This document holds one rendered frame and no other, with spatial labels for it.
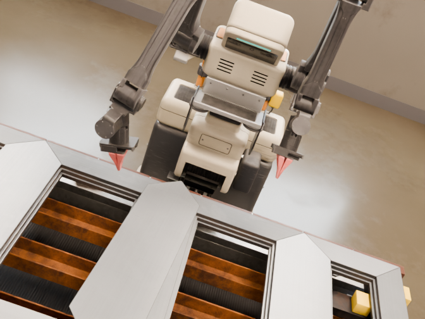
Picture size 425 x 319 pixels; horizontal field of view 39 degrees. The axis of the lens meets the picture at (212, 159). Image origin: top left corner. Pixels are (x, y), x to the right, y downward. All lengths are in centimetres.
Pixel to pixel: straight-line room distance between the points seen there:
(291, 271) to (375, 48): 365
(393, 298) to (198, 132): 89
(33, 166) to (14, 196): 15
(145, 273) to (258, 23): 89
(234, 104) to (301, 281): 68
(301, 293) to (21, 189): 85
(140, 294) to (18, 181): 51
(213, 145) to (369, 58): 321
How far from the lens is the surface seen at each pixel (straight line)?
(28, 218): 174
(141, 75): 165
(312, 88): 187
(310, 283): 183
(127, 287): 158
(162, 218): 181
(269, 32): 201
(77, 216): 198
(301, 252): 191
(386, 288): 198
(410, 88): 545
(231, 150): 226
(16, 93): 389
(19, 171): 186
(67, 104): 388
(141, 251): 169
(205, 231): 210
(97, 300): 153
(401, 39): 528
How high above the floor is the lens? 198
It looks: 32 degrees down
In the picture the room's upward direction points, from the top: 21 degrees clockwise
